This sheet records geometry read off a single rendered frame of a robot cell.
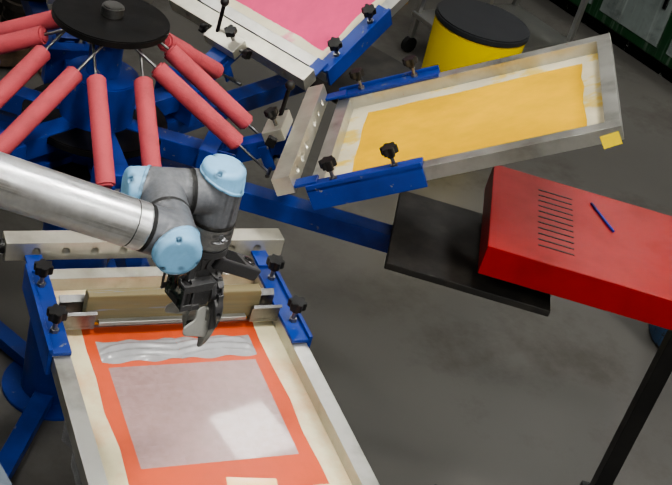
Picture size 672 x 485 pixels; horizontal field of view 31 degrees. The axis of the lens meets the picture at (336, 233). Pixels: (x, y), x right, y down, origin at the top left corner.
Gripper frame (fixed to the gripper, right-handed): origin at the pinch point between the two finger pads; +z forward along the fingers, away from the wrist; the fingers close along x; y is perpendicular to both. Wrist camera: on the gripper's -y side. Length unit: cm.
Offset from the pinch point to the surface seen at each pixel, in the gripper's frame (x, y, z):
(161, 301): -44, -22, 32
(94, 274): -63, -16, 37
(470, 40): -207, -273, 68
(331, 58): -118, -118, 18
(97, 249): -69, -19, 35
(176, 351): -35, -23, 40
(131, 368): -34, -11, 41
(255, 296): -38, -44, 32
